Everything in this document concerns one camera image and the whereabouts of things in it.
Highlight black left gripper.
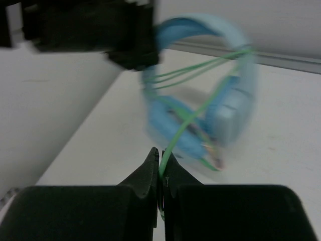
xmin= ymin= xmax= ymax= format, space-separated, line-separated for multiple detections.
xmin=22 ymin=1 xmax=159 ymax=71

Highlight aluminium table edge rail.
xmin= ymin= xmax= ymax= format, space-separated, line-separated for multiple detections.
xmin=170 ymin=41 xmax=321 ymax=75

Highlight green headphone cable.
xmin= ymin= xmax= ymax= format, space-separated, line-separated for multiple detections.
xmin=142 ymin=47 xmax=256 ymax=221

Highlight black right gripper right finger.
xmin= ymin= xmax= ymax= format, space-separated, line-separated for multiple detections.
xmin=163 ymin=156 xmax=317 ymax=240

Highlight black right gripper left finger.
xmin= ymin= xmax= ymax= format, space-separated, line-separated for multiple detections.
xmin=1 ymin=148 xmax=159 ymax=240

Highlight light blue headphones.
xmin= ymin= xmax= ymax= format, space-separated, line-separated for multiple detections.
xmin=141 ymin=14 xmax=256 ymax=176

